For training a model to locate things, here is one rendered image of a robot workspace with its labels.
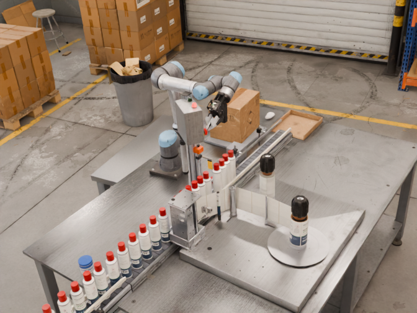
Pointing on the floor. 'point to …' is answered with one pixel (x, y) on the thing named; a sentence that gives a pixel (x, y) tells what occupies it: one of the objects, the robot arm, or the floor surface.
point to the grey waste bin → (136, 102)
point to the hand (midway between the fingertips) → (208, 129)
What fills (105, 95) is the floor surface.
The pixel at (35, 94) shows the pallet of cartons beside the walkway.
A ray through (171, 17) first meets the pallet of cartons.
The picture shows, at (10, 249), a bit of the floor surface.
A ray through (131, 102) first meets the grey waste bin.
